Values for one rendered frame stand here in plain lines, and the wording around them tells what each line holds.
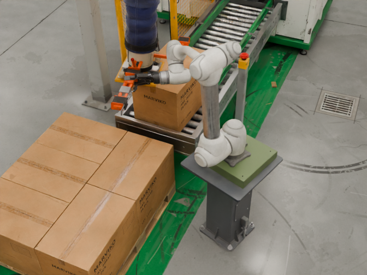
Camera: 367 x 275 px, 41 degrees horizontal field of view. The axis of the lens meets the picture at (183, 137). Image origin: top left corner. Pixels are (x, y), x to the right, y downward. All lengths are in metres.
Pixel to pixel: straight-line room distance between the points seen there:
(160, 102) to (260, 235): 1.27
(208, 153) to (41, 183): 1.28
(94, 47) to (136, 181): 1.64
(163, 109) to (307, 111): 1.78
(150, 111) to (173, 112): 0.22
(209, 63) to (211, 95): 0.21
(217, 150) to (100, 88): 2.23
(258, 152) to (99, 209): 1.13
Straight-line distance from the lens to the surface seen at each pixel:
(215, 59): 2.67
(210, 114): 2.84
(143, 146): 3.74
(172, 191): 4.03
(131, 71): 3.29
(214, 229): 3.79
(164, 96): 3.63
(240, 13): 5.38
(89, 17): 4.52
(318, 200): 4.19
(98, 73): 4.83
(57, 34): 6.30
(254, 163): 3.23
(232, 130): 3.06
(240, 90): 3.97
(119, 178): 3.52
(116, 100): 2.98
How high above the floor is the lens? 3.12
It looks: 43 degrees down
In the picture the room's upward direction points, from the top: 1 degrees counter-clockwise
